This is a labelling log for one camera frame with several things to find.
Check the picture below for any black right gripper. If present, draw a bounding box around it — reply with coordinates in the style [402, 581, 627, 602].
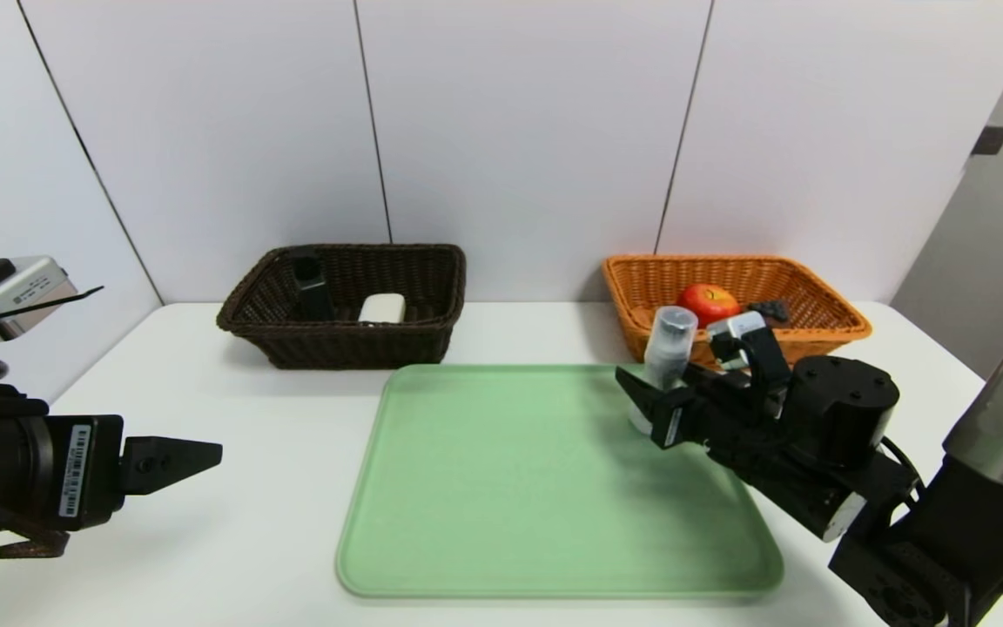
[615, 361, 790, 465]

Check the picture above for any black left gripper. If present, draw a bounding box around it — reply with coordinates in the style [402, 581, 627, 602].
[0, 414, 224, 543]

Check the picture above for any white bottle with clear cap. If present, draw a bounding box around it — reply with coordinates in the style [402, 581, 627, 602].
[628, 306, 699, 435]

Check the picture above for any red apple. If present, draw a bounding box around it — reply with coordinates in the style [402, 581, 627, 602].
[676, 283, 742, 330]

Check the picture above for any chocolate blueberry cake slice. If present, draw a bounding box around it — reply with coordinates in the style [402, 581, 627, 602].
[745, 300, 792, 328]

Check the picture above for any black pump bottle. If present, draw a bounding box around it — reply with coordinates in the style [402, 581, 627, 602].
[290, 246, 335, 322]

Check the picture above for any white soap bar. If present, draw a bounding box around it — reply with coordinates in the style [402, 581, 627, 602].
[357, 293, 407, 326]

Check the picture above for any orange wicker basket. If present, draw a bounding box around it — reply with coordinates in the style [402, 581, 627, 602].
[602, 253, 874, 373]

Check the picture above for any dark brown wicker basket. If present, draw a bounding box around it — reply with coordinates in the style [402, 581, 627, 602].
[216, 243, 468, 370]

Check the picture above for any light green plastic tray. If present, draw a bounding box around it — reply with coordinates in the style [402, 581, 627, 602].
[334, 364, 785, 600]

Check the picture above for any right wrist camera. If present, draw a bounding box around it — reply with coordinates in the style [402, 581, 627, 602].
[705, 311, 791, 397]

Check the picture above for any braided left arm cable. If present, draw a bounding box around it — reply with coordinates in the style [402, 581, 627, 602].
[0, 492, 72, 569]

